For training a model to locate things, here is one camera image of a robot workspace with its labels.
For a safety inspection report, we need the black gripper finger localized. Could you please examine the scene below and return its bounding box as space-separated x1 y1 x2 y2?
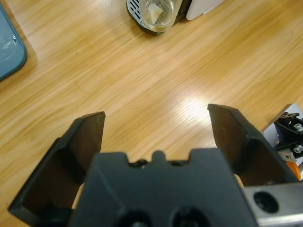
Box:
8 111 107 227
207 103 299 189

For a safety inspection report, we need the clear drinking glass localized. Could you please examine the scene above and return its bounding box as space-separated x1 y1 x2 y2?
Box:
139 0 182 32

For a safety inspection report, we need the teal plastic tray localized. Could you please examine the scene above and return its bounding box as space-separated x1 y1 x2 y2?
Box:
0 2 28 82

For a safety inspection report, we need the small white paper scrap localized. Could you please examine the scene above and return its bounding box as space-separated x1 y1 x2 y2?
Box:
147 4 164 25

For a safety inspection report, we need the grey slotted drip tray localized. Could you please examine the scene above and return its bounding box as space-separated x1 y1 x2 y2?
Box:
126 0 187 36

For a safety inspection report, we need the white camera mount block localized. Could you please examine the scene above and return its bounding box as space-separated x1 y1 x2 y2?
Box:
260 103 303 182

